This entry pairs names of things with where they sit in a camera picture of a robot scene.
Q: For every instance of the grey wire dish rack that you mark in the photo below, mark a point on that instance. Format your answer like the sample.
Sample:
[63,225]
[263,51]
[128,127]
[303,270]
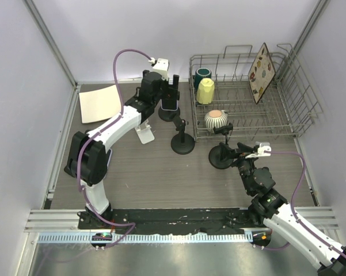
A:
[288,107]

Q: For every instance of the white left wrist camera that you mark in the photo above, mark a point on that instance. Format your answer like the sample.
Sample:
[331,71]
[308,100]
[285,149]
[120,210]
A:
[160,66]

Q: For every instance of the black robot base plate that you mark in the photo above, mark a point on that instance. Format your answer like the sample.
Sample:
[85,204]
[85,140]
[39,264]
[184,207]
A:
[214,221]

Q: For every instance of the striped white ceramic bowl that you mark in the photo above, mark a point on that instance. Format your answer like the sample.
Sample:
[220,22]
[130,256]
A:
[215,118]

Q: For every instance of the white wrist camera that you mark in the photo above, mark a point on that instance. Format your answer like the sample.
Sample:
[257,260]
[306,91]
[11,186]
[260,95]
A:
[160,66]
[261,149]

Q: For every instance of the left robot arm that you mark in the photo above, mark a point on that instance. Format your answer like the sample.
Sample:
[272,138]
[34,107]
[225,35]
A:
[90,152]

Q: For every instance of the dark green mug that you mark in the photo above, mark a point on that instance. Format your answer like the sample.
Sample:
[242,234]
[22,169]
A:
[202,73]

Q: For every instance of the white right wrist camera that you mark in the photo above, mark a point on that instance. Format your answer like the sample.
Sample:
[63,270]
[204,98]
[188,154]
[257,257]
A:
[261,149]

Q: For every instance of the white slotted cable duct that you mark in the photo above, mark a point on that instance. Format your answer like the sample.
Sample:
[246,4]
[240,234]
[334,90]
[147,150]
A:
[95,237]

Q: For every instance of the lilac-case phone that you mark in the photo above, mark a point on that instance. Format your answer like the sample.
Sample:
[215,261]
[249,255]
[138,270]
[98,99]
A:
[109,155]
[169,104]

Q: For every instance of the white square plate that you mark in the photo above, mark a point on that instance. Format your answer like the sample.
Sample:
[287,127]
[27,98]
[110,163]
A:
[99,105]

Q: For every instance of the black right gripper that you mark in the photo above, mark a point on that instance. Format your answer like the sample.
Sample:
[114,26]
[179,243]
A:
[231,153]

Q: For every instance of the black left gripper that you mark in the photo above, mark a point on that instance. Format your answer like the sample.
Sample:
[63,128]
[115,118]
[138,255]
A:
[165,84]

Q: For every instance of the yellow faceted cup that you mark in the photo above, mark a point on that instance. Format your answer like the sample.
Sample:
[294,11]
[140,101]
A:
[205,91]

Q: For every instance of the black round-base phone stand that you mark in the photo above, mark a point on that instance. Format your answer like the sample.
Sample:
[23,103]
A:
[181,143]

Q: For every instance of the floral square plate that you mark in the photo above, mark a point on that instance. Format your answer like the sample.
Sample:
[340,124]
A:
[261,73]

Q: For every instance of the white folding phone stand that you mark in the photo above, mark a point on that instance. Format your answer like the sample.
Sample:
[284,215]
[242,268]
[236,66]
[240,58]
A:
[144,132]

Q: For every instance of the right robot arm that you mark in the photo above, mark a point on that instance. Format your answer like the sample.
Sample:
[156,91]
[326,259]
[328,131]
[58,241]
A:
[269,208]

